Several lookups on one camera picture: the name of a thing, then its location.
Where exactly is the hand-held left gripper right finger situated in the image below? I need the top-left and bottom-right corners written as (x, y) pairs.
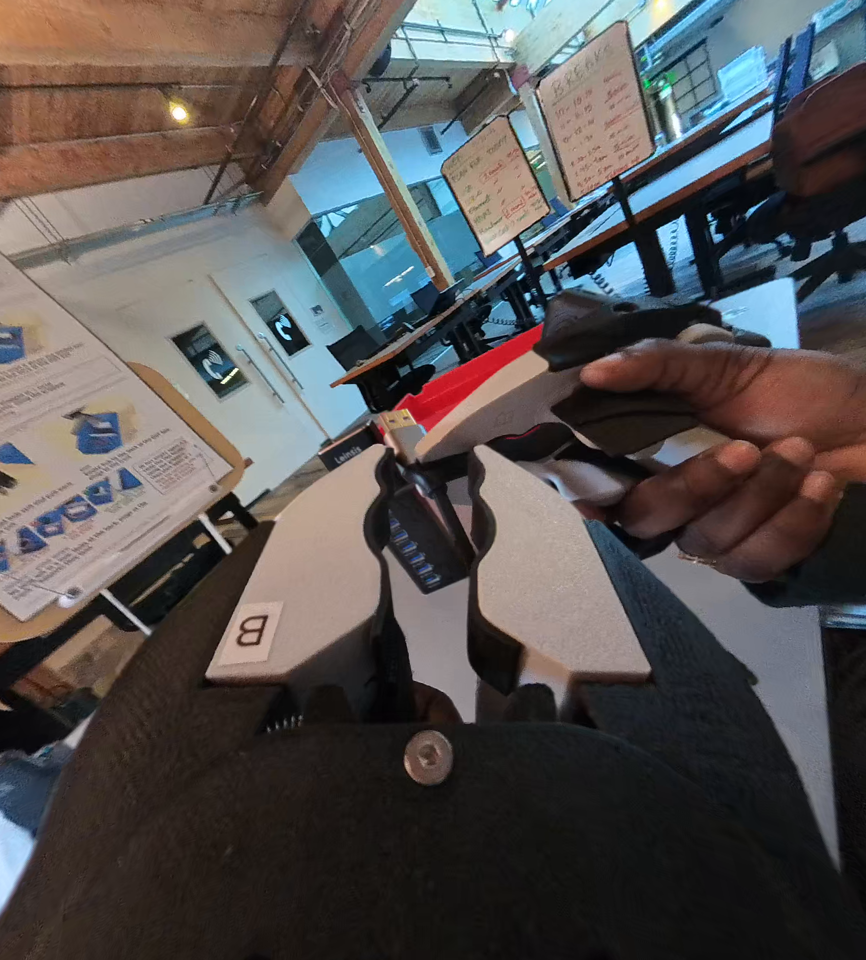
top-left (465, 444), bottom-right (655, 720)

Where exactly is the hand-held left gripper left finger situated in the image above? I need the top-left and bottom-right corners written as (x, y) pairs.
top-left (205, 445), bottom-right (410, 720)

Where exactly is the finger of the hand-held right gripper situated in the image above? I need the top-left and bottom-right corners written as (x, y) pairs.
top-left (536, 457), bottom-right (634, 507)
top-left (414, 348), bottom-right (593, 466)

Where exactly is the red storage bin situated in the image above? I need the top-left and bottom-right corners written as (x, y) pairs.
top-left (409, 322), bottom-right (554, 435)

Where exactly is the blue-tipped usb cable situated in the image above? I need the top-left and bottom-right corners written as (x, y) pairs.
top-left (377, 407), bottom-right (478, 575)

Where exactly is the black usb hub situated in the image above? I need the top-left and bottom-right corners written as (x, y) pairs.
top-left (318, 420), bottom-right (479, 599)

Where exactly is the person's left hand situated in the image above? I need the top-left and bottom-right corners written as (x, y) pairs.
top-left (410, 681), bottom-right (466, 725)

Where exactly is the person's right hand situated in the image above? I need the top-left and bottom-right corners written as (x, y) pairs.
top-left (577, 337), bottom-right (866, 588)

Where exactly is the wooden office desk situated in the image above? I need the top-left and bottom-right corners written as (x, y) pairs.
top-left (544, 90), bottom-right (779, 297)
top-left (330, 255), bottom-right (547, 410)

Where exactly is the black office chair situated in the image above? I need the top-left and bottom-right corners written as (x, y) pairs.
top-left (325, 326), bottom-right (438, 412)

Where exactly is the handwritten whiteboard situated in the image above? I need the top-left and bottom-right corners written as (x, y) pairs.
top-left (536, 21), bottom-right (658, 204)
top-left (440, 114), bottom-right (553, 258)

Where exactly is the instruction sheet on stand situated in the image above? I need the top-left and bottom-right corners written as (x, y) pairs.
top-left (0, 360), bottom-right (252, 648)

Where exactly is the wooden pillar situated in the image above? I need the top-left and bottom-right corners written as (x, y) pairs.
top-left (331, 75), bottom-right (455, 294)

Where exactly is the dark door window sign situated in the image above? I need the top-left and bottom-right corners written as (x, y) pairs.
top-left (172, 322), bottom-right (250, 399)
top-left (249, 291), bottom-right (310, 358)

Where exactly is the white document stand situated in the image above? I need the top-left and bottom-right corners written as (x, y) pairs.
top-left (54, 510), bottom-right (235, 637)

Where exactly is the instruction poster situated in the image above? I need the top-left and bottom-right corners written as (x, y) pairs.
top-left (0, 240), bottom-right (235, 624)

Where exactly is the brown office chair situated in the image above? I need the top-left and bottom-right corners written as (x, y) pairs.
top-left (770, 58), bottom-right (866, 301)

